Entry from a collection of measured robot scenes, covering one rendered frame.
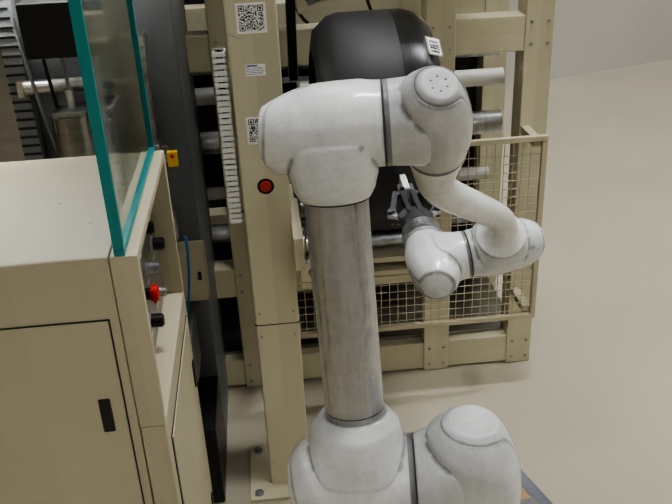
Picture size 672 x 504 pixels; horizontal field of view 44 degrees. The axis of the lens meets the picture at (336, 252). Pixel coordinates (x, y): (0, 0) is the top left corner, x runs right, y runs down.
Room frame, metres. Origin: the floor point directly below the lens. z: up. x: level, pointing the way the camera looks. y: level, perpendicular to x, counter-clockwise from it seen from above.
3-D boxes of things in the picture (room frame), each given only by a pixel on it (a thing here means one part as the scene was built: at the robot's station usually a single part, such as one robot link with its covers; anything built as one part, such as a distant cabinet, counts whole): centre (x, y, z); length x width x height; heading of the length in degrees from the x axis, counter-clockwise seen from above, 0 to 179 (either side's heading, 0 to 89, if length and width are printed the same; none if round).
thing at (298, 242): (2.18, 0.11, 0.90); 0.40 x 0.03 x 0.10; 5
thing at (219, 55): (2.12, 0.27, 1.19); 0.05 x 0.04 x 0.48; 5
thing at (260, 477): (2.16, 0.19, 0.01); 0.27 x 0.27 x 0.02; 5
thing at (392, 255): (2.06, -0.08, 0.84); 0.36 x 0.09 x 0.06; 95
